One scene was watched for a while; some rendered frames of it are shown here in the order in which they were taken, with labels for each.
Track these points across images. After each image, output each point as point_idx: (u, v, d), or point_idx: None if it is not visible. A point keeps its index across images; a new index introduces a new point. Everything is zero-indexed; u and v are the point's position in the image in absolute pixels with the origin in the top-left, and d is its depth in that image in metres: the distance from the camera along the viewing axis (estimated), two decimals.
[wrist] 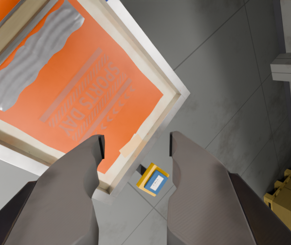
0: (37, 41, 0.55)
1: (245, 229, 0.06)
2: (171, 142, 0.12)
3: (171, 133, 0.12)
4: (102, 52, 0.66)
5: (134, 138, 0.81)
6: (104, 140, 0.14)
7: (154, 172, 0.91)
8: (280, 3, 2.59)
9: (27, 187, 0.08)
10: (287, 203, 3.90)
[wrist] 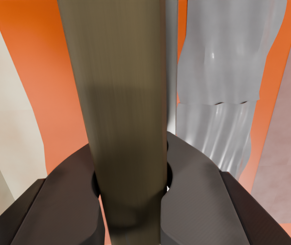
0: (206, 66, 0.15)
1: (237, 226, 0.06)
2: None
3: None
4: None
5: None
6: None
7: None
8: None
9: (36, 184, 0.08)
10: None
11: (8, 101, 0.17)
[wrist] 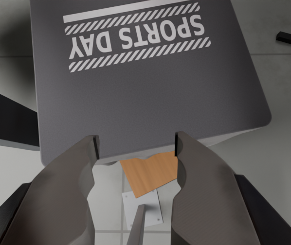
0: None
1: (250, 231, 0.06)
2: (176, 142, 0.12)
3: (176, 133, 0.12)
4: None
5: None
6: (99, 140, 0.14)
7: None
8: None
9: (21, 189, 0.08)
10: None
11: None
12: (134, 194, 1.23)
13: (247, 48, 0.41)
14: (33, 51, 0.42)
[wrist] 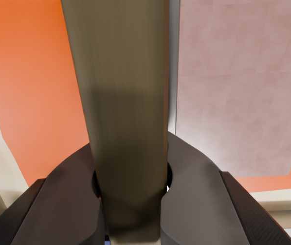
0: None
1: (237, 226, 0.06)
2: None
3: None
4: None
5: None
6: None
7: None
8: None
9: (36, 184, 0.08)
10: None
11: None
12: None
13: None
14: None
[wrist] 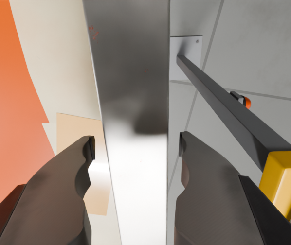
0: None
1: (254, 233, 0.06)
2: (180, 142, 0.12)
3: (180, 133, 0.11)
4: None
5: (62, 142, 0.16)
6: (94, 141, 0.14)
7: None
8: None
9: (16, 190, 0.08)
10: None
11: None
12: None
13: None
14: None
